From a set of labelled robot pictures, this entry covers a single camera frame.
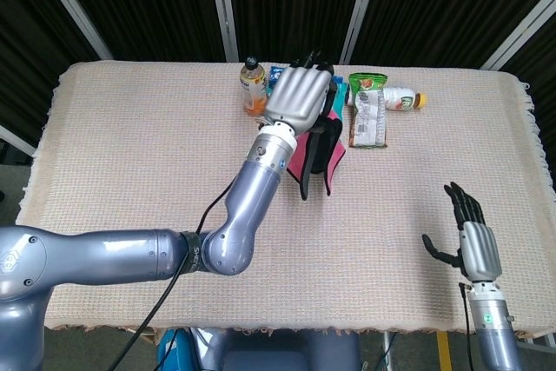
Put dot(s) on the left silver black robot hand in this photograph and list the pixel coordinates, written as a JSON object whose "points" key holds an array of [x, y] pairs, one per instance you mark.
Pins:
{"points": [[297, 97]]}

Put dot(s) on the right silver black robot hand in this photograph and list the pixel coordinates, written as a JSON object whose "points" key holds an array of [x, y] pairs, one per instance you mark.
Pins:
{"points": [[480, 253]]}

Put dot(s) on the pink black-edged cloth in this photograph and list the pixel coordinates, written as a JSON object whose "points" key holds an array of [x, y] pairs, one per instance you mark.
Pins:
{"points": [[334, 154]]}

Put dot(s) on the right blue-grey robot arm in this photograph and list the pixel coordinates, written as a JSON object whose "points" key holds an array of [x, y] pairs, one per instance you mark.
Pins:
{"points": [[495, 332]]}

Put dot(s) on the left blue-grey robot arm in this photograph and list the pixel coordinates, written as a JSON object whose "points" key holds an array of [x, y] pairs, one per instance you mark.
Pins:
{"points": [[108, 258]]}

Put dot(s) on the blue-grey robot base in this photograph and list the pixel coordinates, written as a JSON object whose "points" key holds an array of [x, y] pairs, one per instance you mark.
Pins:
{"points": [[282, 351]]}

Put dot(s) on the orange juice bottle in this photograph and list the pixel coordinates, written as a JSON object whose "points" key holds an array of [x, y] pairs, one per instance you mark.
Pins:
{"points": [[254, 93]]}

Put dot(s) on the teal clear snack bag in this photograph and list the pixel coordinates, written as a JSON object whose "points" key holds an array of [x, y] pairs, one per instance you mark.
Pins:
{"points": [[341, 93]]}

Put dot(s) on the green snack bag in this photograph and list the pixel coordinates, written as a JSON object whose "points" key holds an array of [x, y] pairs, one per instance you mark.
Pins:
{"points": [[368, 119]]}

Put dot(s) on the white bottle yellow cap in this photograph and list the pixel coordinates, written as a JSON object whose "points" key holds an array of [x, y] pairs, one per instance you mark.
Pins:
{"points": [[401, 99]]}

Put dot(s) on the metal table leg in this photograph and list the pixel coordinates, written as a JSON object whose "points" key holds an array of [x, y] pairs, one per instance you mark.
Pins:
{"points": [[388, 351]]}

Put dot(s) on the beige woven tablecloth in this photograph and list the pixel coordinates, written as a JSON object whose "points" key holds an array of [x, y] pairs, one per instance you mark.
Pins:
{"points": [[130, 162]]}

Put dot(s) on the blue plastic object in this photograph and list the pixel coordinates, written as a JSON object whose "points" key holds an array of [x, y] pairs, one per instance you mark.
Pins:
{"points": [[174, 351]]}

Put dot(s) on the white partition post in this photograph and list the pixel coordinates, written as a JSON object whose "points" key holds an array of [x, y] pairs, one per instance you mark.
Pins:
{"points": [[223, 6], [71, 8], [519, 30], [360, 10], [17, 141]]}

